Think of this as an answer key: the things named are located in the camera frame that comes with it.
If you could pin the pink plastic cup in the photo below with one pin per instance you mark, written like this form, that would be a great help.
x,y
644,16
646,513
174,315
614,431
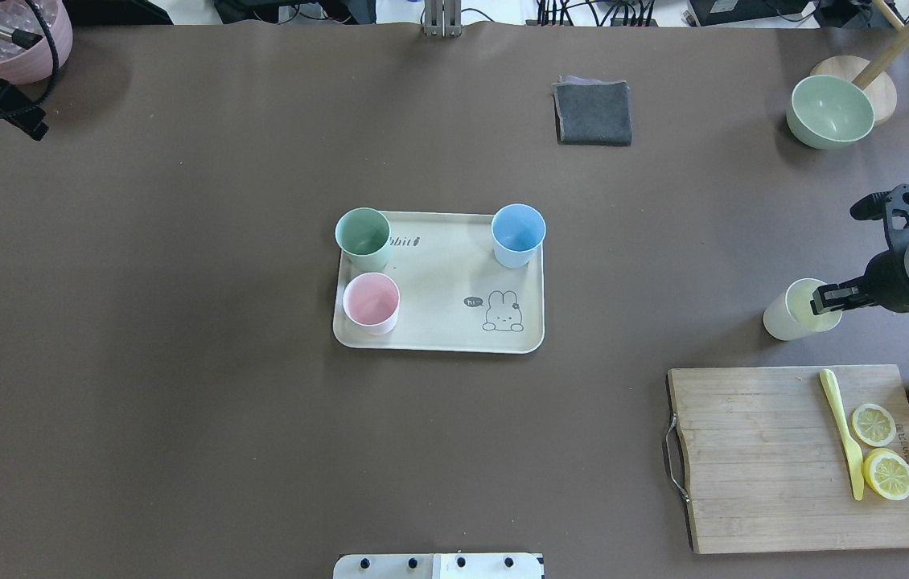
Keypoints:
x,y
372,301

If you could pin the green plastic cup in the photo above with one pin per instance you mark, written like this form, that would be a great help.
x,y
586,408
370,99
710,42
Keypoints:
x,y
364,237

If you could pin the metal camera post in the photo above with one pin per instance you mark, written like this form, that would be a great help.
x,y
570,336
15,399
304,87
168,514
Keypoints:
x,y
442,18

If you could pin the green bowl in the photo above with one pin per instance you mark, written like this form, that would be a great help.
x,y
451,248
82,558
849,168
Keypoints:
x,y
828,112

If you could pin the upper lemon slice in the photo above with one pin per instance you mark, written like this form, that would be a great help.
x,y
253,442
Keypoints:
x,y
873,425

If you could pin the wooden cup stand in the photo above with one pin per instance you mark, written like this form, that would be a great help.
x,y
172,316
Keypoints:
x,y
871,76

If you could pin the blue plastic cup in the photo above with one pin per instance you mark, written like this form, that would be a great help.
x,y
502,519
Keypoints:
x,y
518,230

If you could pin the wooden cutting board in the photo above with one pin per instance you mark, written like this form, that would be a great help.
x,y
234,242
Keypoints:
x,y
763,468

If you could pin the lemon slice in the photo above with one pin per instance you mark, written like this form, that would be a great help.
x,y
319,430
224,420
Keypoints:
x,y
886,473
873,425

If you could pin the cream rabbit tray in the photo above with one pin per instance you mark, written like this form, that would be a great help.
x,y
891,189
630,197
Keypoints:
x,y
454,294

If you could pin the grey folded cloth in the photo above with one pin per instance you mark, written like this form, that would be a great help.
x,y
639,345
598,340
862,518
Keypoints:
x,y
592,112

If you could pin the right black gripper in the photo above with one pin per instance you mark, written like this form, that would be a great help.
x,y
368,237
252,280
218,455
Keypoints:
x,y
886,283

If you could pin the yellow plastic knife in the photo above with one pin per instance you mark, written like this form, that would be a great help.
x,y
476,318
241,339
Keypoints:
x,y
852,450

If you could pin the lower lemon slice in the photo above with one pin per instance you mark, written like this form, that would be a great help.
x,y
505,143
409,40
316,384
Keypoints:
x,y
886,473

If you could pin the yellow plastic cup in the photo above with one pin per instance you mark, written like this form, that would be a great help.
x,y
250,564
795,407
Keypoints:
x,y
790,316

